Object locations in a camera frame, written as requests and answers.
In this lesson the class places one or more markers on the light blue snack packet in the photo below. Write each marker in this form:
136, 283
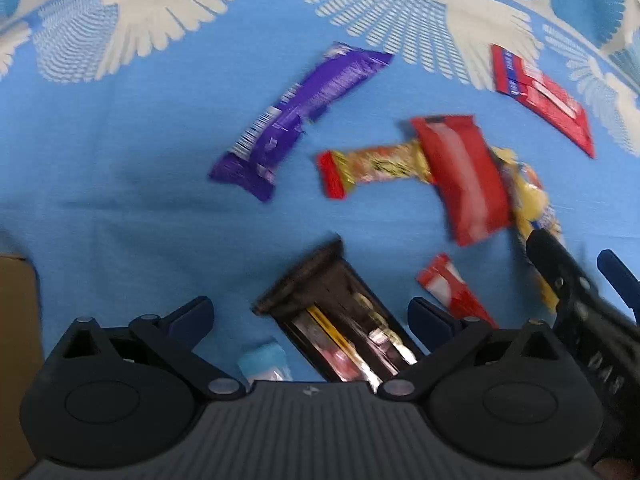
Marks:
262, 360

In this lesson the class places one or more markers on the purple chocolate bar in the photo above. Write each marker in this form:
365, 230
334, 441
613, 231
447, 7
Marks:
295, 110

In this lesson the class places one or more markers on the dark brown snack packet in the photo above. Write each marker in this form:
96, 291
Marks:
330, 290

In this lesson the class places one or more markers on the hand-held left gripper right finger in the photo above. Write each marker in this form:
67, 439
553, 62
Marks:
430, 322

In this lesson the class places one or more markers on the flat red wafer packet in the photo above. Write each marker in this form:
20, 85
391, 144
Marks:
540, 95

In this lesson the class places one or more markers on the yellow snack packet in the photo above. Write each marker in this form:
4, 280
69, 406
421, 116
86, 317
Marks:
532, 200

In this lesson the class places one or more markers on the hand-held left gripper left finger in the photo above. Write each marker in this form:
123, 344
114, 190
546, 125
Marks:
192, 320

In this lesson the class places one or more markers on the yellow red candy bar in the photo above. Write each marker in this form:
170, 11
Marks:
370, 165

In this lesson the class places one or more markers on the small red white packet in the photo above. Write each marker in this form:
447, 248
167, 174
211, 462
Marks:
450, 285

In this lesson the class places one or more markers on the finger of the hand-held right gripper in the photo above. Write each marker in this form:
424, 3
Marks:
620, 275
552, 260

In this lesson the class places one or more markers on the cardboard box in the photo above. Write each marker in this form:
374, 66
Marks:
17, 335

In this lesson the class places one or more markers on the large red snack packet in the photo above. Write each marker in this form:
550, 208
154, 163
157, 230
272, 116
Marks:
465, 180

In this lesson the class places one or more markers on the blue bird print bed sheet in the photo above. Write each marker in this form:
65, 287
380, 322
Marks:
125, 185

